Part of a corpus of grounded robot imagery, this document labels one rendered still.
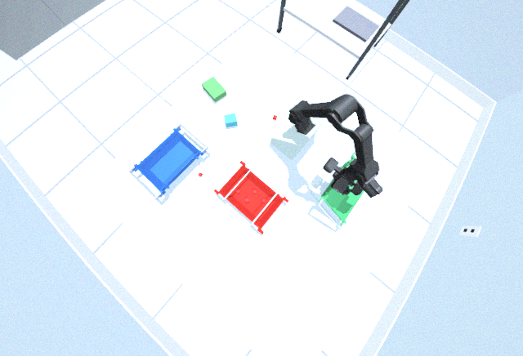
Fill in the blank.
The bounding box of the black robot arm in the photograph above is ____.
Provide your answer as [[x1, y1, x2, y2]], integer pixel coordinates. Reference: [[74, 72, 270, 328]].
[[288, 93, 383, 198]]

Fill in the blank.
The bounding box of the small light blue block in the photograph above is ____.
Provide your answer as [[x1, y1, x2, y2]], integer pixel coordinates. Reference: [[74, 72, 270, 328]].
[[224, 113, 238, 127]]

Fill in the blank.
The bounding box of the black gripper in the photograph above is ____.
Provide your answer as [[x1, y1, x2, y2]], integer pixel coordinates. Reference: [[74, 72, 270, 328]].
[[324, 158, 363, 195]]

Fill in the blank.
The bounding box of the light green rectangular block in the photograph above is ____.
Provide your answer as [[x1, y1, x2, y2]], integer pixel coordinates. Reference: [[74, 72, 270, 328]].
[[201, 76, 226, 103]]

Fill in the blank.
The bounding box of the red translucent plastic tray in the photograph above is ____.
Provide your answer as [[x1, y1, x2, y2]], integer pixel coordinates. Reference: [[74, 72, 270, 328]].
[[213, 161, 289, 234]]

